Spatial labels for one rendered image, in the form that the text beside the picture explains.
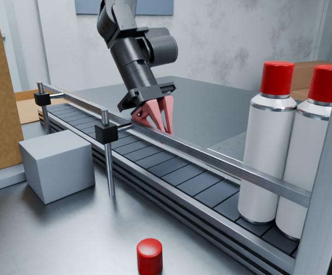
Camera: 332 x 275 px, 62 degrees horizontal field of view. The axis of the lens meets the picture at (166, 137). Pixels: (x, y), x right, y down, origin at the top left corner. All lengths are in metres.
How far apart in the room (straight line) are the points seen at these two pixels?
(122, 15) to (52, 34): 2.24
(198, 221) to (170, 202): 0.06
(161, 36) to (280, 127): 0.33
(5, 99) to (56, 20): 2.19
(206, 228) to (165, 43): 0.35
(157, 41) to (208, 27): 3.13
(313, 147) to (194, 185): 0.21
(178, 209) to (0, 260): 0.26
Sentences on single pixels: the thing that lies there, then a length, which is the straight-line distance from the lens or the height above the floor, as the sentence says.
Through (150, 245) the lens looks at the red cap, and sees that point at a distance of 0.38.
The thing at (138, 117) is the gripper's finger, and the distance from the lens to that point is 0.51.
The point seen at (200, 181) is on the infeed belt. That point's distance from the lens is 0.47.
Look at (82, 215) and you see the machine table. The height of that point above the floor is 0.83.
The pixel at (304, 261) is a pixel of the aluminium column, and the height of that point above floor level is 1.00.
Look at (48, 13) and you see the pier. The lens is 2.76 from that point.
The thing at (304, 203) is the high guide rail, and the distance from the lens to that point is 0.33.
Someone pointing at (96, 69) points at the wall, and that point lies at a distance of 3.01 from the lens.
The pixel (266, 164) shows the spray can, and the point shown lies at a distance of 0.35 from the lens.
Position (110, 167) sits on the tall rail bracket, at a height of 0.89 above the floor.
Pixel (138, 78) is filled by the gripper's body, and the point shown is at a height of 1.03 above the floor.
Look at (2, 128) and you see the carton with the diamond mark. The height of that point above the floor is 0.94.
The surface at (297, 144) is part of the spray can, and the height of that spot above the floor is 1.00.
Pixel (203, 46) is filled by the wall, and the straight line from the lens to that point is 3.64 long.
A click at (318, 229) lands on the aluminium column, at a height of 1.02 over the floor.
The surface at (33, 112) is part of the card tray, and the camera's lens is 1.08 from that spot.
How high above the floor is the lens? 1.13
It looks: 23 degrees down
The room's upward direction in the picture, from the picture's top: straight up
